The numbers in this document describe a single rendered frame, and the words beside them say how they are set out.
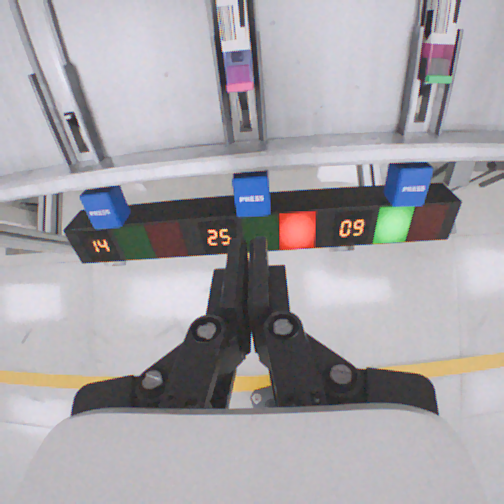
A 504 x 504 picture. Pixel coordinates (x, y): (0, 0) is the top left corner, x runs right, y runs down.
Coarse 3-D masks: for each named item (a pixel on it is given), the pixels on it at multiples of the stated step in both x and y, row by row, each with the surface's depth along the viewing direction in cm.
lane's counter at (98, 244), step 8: (88, 232) 23; (96, 232) 23; (104, 232) 23; (80, 240) 24; (88, 240) 24; (96, 240) 24; (104, 240) 24; (88, 248) 25; (96, 248) 25; (104, 248) 24; (112, 248) 24; (96, 256) 25; (104, 256) 25; (112, 256) 25
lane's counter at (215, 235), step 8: (200, 224) 23; (208, 224) 23; (216, 224) 23; (224, 224) 23; (232, 224) 23; (200, 232) 23; (208, 232) 23; (216, 232) 23; (224, 232) 23; (232, 232) 23; (208, 240) 24; (216, 240) 24; (224, 240) 24; (208, 248) 24; (216, 248) 24; (224, 248) 24
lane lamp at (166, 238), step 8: (152, 224) 23; (160, 224) 23; (168, 224) 23; (176, 224) 23; (152, 232) 23; (160, 232) 23; (168, 232) 23; (176, 232) 23; (152, 240) 24; (160, 240) 24; (168, 240) 24; (176, 240) 24; (160, 248) 24; (168, 248) 24; (176, 248) 24; (184, 248) 24; (160, 256) 25; (168, 256) 25; (176, 256) 25
